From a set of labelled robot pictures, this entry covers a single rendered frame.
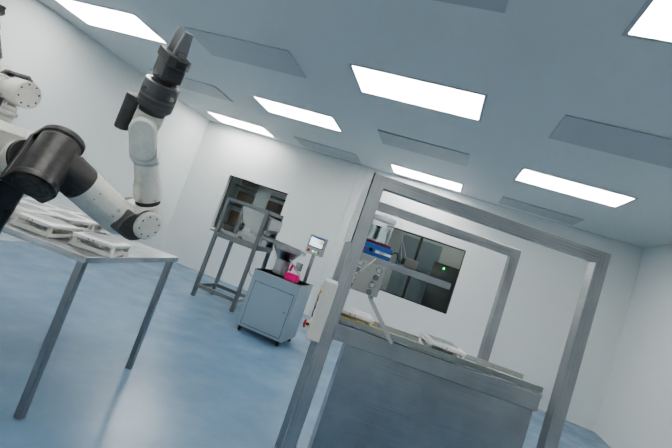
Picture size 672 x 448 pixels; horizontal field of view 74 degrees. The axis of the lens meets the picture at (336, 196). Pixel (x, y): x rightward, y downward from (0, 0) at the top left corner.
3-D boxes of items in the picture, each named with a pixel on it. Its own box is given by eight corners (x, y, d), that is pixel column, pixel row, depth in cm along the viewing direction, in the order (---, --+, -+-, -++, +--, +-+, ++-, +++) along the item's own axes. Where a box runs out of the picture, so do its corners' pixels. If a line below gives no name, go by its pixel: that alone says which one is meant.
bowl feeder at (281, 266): (261, 269, 556) (271, 240, 560) (271, 269, 591) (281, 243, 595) (296, 282, 543) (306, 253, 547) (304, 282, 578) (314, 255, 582)
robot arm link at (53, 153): (82, 205, 101) (35, 165, 91) (51, 208, 103) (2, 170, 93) (103, 166, 108) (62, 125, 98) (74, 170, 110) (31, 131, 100)
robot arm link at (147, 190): (169, 166, 118) (169, 230, 125) (149, 154, 123) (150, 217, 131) (129, 172, 110) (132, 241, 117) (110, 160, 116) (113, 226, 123)
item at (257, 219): (167, 293, 592) (207, 188, 608) (207, 291, 694) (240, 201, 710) (261, 333, 554) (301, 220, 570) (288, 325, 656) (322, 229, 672)
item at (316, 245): (294, 279, 567) (310, 233, 574) (296, 279, 577) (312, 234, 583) (310, 285, 561) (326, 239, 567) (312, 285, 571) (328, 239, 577)
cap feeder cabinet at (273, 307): (232, 328, 534) (254, 268, 542) (251, 323, 588) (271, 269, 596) (278, 348, 517) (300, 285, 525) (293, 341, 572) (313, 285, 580)
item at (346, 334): (330, 338, 267) (336, 322, 268) (330, 329, 295) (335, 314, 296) (536, 411, 264) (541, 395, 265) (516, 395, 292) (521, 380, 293)
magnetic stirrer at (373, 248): (358, 251, 272) (363, 237, 273) (356, 250, 294) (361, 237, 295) (389, 261, 272) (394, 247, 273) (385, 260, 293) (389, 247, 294)
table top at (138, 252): (-149, 173, 248) (-146, 167, 249) (10, 199, 357) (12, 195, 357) (84, 263, 229) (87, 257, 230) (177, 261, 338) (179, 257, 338)
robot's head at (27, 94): (6, 111, 103) (22, 76, 104) (-24, 101, 106) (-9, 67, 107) (31, 121, 110) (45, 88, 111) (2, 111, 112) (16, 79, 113)
